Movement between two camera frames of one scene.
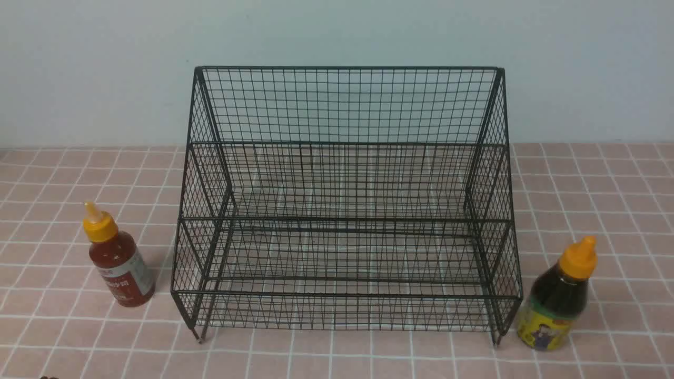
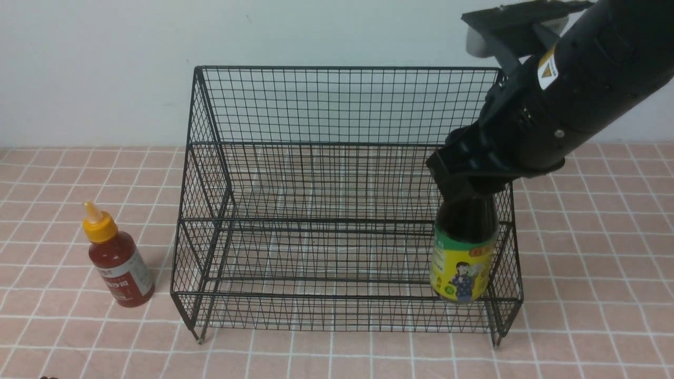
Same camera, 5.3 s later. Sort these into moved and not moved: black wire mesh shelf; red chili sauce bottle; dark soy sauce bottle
Moved: dark soy sauce bottle
Not moved: red chili sauce bottle; black wire mesh shelf
